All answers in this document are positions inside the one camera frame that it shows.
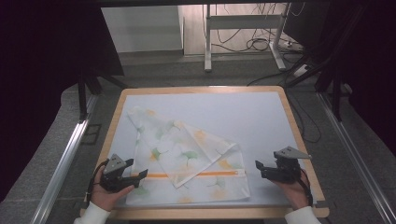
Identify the black metal stand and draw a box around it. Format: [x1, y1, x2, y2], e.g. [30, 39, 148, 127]
[77, 72, 129, 123]
[285, 3, 370, 123]

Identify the white power strip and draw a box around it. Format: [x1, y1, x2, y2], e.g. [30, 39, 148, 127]
[277, 39, 304, 52]

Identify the right hand-held gripper black cable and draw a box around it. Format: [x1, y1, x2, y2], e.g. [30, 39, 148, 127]
[298, 168, 314, 207]

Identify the person's right hand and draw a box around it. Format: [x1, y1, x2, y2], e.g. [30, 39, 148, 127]
[270, 169, 313, 211]

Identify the white cabinet panel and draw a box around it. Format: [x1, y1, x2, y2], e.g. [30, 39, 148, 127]
[100, 5, 185, 54]

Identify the left hand-held gripper black cable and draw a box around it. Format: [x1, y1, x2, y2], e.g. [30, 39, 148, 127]
[86, 159, 110, 203]

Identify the person's left hand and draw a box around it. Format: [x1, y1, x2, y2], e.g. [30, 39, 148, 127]
[90, 167, 135, 213]

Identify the white metal desk frame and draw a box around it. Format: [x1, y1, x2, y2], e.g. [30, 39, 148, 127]
[203, 2, 292, 74]

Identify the white table mat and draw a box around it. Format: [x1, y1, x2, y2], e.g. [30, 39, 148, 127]
[102, 91, 318, 209]

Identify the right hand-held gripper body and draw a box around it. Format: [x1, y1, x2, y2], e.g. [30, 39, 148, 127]
[273, 146, 313, 184]

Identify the thin black floor cable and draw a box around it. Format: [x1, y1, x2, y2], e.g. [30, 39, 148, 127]
[285, 89, 322, 145]

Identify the tangle of black floor cables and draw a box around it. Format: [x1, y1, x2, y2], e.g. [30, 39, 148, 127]
[210, 2, 283, 54]

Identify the wooden table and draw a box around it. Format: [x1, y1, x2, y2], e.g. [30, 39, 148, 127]
[79, 85, 331, 220]

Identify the hand-held gripper black cable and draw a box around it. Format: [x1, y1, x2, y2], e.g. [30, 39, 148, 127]
[298, 168, 314, 207]
[86, 159, 110, 203]

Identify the leaf print mesh zipper bag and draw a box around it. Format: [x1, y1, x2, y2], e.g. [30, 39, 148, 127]
[125, 105, 252, 206]

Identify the aluminium floor rail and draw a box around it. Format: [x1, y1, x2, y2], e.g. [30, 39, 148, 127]
[317, 92, 396, 224]
[30, 93, 98, 224]

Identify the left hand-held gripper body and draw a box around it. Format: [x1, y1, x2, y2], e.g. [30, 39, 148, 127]
[99, 153, 136, 193]

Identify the dark curtain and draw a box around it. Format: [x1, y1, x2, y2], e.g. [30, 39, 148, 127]
[283, 0, 396, 157]
[0, 0, 125, 203]

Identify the white power adapter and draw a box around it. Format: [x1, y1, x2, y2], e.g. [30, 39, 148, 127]
[292, 63, 310, 78]

